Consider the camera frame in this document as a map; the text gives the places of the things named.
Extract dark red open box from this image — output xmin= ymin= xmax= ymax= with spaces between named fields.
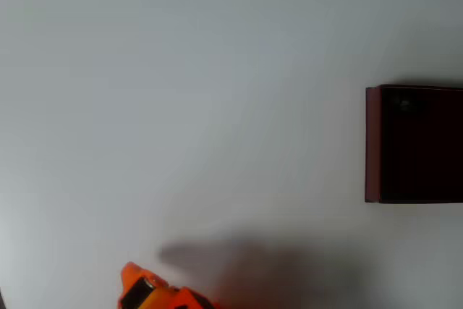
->
xmin=364 ymin=83 xmax=463 ymax=205

